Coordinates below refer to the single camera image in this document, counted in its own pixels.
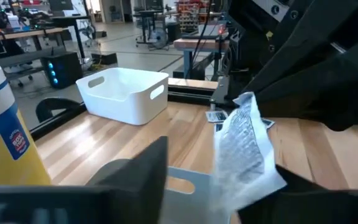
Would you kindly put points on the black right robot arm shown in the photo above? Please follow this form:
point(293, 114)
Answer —
point(247, 46)

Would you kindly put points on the wooden table blue legs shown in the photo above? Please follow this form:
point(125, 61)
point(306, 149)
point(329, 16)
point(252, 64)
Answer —
point(197, 44)

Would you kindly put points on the black office table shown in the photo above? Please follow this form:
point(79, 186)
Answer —
point(154, 14)

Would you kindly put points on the white packet grey print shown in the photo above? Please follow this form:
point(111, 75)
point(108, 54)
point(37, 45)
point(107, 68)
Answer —
point(244, 155)

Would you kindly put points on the shelf with red bins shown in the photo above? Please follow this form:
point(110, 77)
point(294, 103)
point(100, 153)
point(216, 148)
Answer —
point(188, 15)

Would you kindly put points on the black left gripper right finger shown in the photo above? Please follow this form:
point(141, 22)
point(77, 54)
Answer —
point(306, 205)

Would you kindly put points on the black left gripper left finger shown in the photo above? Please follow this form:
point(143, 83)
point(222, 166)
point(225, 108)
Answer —
point(141, 193)

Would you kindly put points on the wooden workbench black legs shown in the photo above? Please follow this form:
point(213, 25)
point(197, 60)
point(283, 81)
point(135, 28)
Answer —
point(26, 32)

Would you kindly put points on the black computer tower blue lights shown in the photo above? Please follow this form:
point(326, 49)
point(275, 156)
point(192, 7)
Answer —
point(67, 68)

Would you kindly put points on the small black floor fan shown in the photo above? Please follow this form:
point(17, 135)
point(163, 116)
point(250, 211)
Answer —
point(159, 38)

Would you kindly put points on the white packet dark blue label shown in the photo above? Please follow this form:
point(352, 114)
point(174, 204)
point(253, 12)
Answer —
point(217, 116)
point(267, 123)
point(219, 127)

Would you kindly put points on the black box on floor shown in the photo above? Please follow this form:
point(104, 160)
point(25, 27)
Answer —
point(104, 58)

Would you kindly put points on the yellow white Lysol wipes canister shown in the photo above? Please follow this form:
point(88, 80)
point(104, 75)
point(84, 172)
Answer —
point(5, 140)

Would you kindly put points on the black computer monitor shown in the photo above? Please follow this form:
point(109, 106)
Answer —
point(61, 4)

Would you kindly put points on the light grey plastic bin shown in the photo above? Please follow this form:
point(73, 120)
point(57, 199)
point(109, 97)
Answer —
point(179, 211)

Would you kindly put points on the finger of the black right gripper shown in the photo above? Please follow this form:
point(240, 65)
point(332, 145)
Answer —
point(322, 93)

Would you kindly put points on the white plastic bin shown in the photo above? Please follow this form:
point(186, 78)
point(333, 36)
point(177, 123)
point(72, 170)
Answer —
point(120, 105)

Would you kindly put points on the silver device red light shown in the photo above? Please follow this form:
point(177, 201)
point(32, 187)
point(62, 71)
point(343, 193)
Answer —
point(210, 31)

